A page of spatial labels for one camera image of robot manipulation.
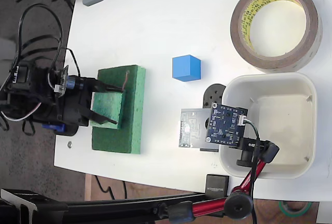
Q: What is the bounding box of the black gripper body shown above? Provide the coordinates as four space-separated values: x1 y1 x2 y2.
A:
61 75 94 128

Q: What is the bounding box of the blue cube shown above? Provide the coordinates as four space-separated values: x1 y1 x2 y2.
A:
172 54 202 82

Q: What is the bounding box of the brown roll of tape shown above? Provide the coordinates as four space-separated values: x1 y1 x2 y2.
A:
230 0 323 74

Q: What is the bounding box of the green tape roll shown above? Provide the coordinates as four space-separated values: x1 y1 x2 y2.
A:
279 200 312 216

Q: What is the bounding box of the small green sponge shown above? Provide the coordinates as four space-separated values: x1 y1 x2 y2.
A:
89 91 127 131

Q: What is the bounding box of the blue plastic clip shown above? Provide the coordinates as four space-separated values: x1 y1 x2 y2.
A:
42 123 66 134

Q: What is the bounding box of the large green sponge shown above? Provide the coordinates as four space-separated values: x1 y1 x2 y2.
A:
91 64 146 155

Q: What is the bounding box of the grey circuit board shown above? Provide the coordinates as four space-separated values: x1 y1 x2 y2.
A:
177 108 220 150

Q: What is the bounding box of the black round disc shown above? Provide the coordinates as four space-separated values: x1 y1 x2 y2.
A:
202 83 227 109

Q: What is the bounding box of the black block with lettering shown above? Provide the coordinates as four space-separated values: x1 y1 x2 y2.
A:
205 174 230 197

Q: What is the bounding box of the white plastic container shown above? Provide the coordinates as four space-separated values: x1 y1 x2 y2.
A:
218 72 318 179

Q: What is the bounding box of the red wire with metal loop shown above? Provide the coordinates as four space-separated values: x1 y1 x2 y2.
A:
121 70 131 92

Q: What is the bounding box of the gripper camera board with lens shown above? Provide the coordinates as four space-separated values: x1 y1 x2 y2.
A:
54 65 86 97

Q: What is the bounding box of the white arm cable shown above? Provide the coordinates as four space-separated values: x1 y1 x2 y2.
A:
0 101 43 122

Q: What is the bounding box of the thin black cable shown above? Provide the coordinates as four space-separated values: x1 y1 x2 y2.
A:
94 175 128 200

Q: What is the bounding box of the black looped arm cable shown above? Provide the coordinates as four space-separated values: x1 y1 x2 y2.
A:
17 3 81 79

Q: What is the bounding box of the black metal rail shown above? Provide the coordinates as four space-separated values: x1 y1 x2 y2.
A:
0 188 208 224

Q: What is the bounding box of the blue camera circuit board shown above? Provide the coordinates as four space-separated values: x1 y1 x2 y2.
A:
205 102 248 148

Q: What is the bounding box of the black camera board cable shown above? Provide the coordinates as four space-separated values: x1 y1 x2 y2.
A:
243 119 261 224

